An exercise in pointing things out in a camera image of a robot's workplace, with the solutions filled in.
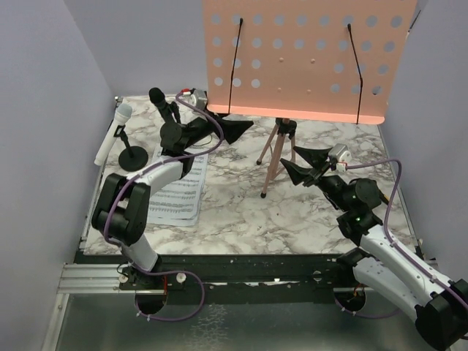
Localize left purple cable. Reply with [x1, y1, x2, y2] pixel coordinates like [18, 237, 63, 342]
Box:
[104, 91, 224, 323]

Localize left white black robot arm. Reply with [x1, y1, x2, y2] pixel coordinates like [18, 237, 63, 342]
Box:
[91, 116, 254, 289]

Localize black mounting rail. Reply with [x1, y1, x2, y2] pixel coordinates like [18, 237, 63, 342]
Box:
[119, 254, 368, 310]

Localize white microphone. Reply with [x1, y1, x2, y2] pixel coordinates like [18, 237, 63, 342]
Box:
[94, 103, 133, 166]

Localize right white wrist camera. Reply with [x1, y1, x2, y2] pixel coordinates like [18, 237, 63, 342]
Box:
[328, 143, 352, 173]

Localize black round mic stand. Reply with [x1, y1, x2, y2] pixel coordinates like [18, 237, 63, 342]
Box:
[114, 126, 148, 172]

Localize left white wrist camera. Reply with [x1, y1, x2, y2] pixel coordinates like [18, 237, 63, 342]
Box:
[182, 88, 208, 110]

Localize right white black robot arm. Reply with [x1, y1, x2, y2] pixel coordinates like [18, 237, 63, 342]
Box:
[281, 144, 467, 350]

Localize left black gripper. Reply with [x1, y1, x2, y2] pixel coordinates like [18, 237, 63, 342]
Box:
[181, 91, 252, 151]

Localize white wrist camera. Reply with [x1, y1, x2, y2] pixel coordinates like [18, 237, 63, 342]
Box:
[328, 143, 352, 173]
[182, 88, 208, 110]

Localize pink music stand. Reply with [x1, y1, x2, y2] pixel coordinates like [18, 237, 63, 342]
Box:
[200, 0, 418, 199]

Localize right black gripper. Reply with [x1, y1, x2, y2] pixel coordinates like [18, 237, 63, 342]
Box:
[281, 145, 352, 212]

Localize red yellow screwdriver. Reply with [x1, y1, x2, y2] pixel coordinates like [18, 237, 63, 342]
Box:
[379, 192, 389, 205]

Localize black microphone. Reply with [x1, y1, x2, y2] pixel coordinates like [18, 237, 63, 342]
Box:
[148, 87, 176, 123]

